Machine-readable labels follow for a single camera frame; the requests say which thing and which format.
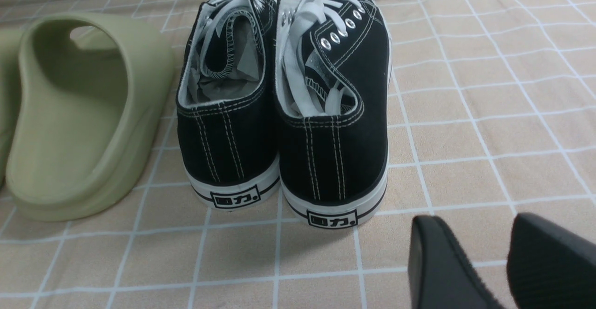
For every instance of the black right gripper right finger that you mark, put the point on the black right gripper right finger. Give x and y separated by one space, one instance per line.
550 267

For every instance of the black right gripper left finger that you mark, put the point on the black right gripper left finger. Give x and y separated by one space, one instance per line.
440 274

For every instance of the black canvas sneaker right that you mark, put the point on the black canvas sneaker right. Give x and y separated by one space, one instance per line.
333 60

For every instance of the black canvas sneaker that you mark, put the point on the black canvas sneaker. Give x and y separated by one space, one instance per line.
225 106
333 60

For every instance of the black canvas sneaker left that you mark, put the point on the black canvas sneaker left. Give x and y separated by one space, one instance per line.
225 106

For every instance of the green slipper right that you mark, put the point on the green slipper right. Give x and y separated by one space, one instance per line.
93 88

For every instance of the green slipper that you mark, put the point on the green slipper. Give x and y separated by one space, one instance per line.
93 88
10 92

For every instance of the green slipper left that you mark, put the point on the green slipper left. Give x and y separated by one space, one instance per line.
10 92

